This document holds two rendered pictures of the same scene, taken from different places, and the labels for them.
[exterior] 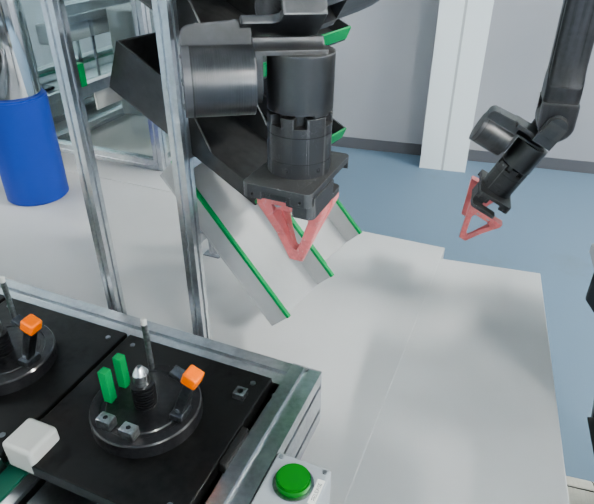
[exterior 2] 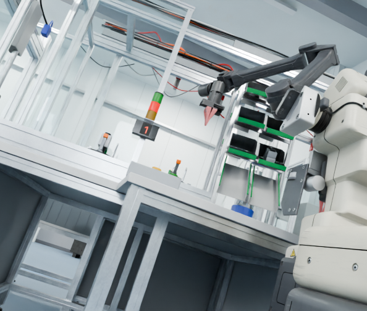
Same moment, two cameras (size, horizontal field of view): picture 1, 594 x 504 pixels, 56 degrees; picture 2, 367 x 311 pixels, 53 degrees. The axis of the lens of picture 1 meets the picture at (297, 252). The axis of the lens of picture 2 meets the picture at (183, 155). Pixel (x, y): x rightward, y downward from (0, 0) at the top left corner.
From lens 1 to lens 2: 157 cm
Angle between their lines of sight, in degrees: 76
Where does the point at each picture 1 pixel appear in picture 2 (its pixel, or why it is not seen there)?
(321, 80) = (216, 84)
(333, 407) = not seen: hidden behind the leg
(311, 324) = not seen: hidden behind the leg
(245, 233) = (233, 180)
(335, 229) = (274, 207)
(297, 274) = (240, 195)
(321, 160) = (212, 98)
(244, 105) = (204, 89)
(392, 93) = not seen: outside the picture
